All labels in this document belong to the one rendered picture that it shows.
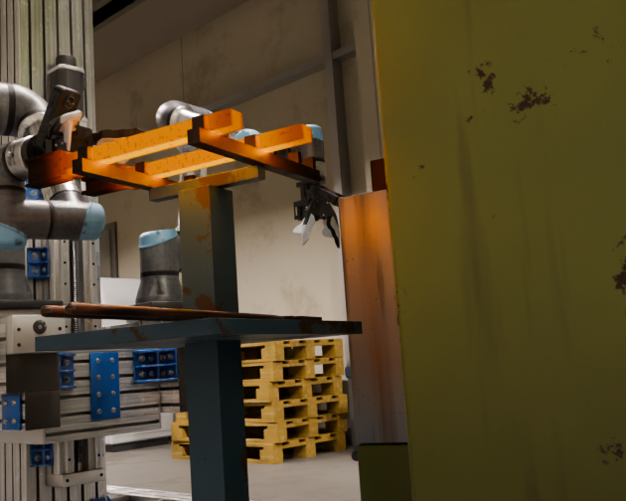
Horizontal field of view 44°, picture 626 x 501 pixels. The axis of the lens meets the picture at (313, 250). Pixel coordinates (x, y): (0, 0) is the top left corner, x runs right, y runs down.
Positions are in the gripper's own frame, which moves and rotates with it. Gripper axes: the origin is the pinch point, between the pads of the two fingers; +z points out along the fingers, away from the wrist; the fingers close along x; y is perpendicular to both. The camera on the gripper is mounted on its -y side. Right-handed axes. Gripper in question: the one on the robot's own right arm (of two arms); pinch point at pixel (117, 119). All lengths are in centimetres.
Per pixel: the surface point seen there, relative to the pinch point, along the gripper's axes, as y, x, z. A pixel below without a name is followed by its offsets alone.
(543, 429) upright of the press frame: 53, -8, 63
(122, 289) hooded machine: -30, -397, -401
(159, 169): 10.7, 1.4, 10.2
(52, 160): 9.1, 12.7, -1.3
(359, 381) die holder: 46, -32, 25
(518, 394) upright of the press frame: 48, -8, 61
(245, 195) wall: -101, -435, -290
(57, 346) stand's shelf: 37.9, 20.3, 8.0
